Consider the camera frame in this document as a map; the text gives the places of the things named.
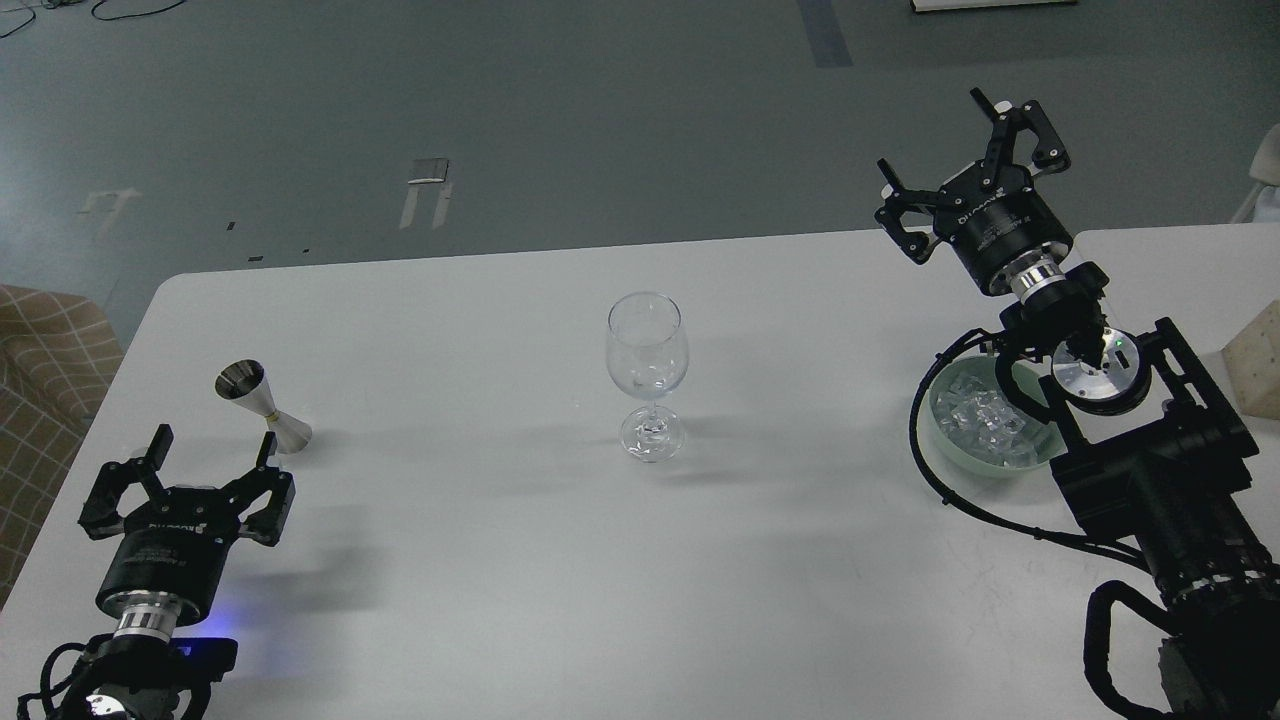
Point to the grey office chair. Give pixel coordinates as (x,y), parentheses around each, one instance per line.
(1261,205)

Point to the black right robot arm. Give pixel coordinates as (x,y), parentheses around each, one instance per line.
(1154,453)

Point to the beige foam block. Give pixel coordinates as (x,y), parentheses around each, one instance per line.
(1252,360)

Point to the clear wine glass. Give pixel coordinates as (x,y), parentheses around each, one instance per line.
(647,355)

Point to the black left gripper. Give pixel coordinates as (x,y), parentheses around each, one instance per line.
(177,542)

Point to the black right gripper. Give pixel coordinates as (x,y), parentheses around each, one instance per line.
(995,235)

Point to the steel double jigger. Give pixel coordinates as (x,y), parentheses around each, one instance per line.
(245,384)

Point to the green bowl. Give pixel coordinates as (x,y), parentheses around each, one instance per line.
(1049,449)

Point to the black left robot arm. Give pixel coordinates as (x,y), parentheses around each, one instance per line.
(140,670)

